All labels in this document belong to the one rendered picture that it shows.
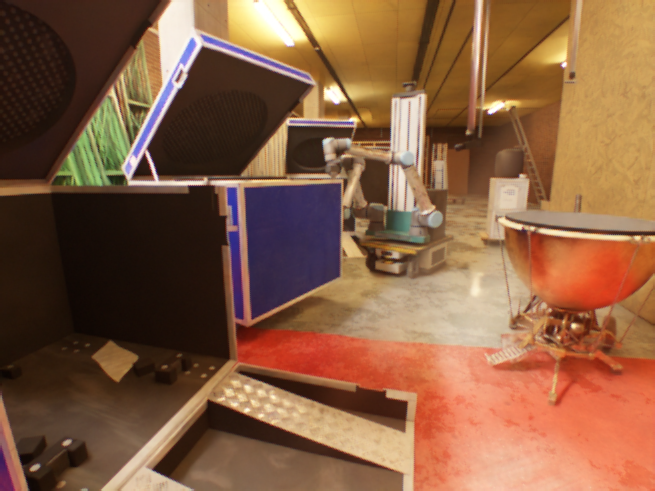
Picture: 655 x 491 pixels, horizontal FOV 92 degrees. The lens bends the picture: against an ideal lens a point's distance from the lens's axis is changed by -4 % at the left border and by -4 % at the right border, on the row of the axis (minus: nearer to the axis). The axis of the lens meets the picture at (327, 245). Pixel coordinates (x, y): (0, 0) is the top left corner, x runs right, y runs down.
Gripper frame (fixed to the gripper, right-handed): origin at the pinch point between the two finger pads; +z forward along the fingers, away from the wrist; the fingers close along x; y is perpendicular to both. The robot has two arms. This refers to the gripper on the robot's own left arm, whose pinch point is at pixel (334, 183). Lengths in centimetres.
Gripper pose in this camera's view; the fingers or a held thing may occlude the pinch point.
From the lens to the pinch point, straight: 262.3
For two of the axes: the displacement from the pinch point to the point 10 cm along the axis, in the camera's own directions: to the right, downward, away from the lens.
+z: 1.4, 9.8, 1.2
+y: -8.2, 0.5, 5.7
